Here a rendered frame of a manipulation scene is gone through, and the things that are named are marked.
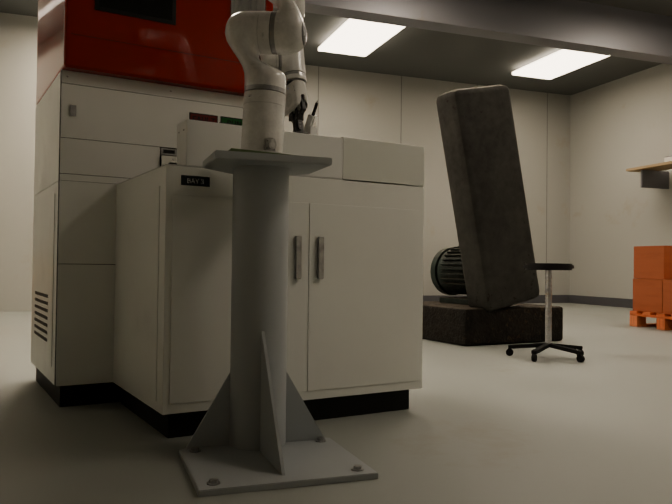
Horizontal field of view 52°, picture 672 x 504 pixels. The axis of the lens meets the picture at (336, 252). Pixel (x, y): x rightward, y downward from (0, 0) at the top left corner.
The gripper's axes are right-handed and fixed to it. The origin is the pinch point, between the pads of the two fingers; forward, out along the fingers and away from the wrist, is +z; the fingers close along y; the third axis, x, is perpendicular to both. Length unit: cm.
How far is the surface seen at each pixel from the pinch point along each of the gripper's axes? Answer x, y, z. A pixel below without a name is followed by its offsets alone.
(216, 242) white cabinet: -30.1, -3.7, 39.7
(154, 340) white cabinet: -46, -18, 67
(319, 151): 5.8, 2.5, 8.9
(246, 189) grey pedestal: -30.5, 22.2, 30.8
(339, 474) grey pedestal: -18, 38, 108
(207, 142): -33.4, 2.4, 9.9
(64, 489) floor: -78, 13, 104
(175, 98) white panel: -24, -53, -30
